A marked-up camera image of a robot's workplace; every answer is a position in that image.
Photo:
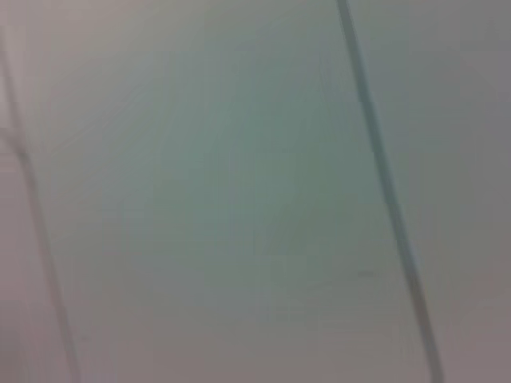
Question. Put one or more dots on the dark tile joint line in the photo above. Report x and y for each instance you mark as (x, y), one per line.
(389, 191)

